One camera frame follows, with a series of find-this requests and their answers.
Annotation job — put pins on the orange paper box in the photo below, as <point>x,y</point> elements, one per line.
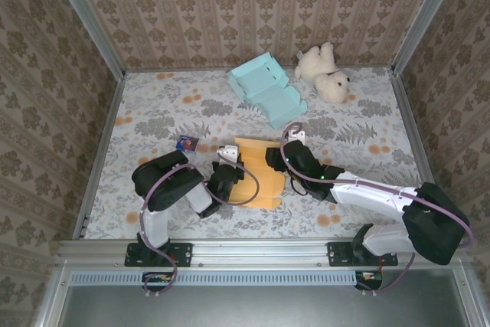
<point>264,185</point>

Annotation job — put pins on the teal paper box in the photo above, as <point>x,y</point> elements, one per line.
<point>268,89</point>

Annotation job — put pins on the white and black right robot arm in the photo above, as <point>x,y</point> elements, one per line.
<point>367,197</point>

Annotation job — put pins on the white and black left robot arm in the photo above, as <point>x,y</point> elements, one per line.
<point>168,181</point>

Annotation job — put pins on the small blue card box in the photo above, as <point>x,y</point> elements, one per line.
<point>187,144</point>

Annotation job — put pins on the white plush bear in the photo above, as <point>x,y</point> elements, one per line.
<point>325,74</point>

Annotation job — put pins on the floral table cover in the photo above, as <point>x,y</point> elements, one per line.
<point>172,93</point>

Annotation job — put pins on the grey metal sheet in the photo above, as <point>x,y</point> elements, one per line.
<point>260,308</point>

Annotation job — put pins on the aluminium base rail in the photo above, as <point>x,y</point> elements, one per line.
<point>260,252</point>

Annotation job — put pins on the aluminium side rail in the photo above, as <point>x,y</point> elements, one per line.
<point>104,139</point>
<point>415,131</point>

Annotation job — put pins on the aluminium frame post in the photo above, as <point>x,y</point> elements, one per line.
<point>425,17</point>
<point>84,17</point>

